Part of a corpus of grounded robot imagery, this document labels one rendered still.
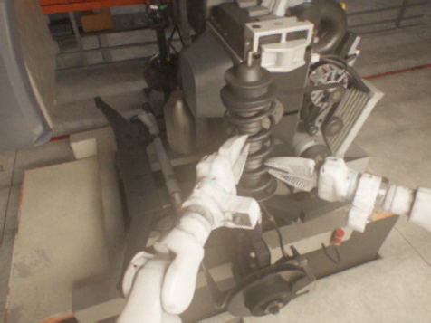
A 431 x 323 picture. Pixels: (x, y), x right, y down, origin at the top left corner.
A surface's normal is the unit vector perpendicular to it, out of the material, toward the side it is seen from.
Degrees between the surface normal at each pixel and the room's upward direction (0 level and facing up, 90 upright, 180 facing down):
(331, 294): 0
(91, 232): 0
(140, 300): 23
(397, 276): 0
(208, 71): 53
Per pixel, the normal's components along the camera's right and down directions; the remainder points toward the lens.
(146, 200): 0.00, -0.73
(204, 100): -0.04, 0.68
